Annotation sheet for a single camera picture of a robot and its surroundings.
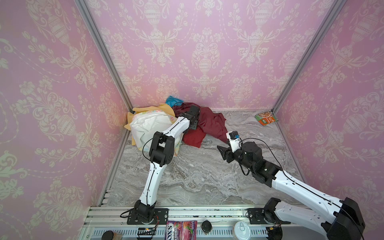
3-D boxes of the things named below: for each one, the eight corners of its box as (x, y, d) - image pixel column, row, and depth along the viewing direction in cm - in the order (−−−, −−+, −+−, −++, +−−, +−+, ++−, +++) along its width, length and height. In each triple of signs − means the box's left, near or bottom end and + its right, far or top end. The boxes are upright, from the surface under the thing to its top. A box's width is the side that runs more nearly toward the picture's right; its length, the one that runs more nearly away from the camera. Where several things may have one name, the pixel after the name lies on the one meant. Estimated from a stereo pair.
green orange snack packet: (262, 126, 114) (263, 123, 112) (254, 116, 120) (255, 114, 118) (278, 121, 117) (279, 118, 115) (269, 111, 123) (270, 109, 121)
